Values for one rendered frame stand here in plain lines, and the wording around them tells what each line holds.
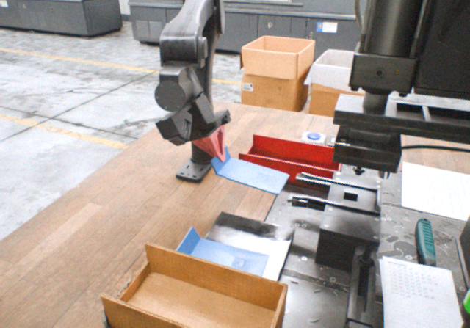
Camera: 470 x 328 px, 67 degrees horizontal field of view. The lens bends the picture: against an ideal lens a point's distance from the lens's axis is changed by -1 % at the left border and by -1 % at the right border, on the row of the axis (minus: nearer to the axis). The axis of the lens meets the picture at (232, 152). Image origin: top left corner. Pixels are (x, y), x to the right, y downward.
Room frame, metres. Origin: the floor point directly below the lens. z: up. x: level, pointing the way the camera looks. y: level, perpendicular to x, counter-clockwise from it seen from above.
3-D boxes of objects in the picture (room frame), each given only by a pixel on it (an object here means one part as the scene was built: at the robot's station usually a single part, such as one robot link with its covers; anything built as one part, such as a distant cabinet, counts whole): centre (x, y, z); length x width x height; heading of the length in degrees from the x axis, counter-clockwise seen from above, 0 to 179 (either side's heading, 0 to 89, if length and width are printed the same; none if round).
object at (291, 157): (0.80, -0.15, 0.93); 0.25 x 0.12 x 0.06; 69
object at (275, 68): (3.12, -0.39, 0.43); 0.59 x 0.54 x 0.58; 155
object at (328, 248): (0.55, -0.24, 0.94); 0.20 x 0.10 x 0.07; 159
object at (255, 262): (0.46, 0.02, 0.93); 0.15 x 0.07 x 0.03; 71
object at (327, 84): (2.91, -0.99, 0.40); 0.69 x 0.60 x 0.50; 155
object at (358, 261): (0.37, -0.20, 0.95); 0.15 x 0.03 x 0.10; 159
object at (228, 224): (0.50, -0.02, 0.91); 0.17 x 0.16 x 0.02; 159
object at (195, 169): (0.84, 0.08, 0.94); 0.20 x 0.07 x 0.08; 159
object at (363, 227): (0.55, -0.24, 0.98); 0.20 x 0.10 x 0.01; 159
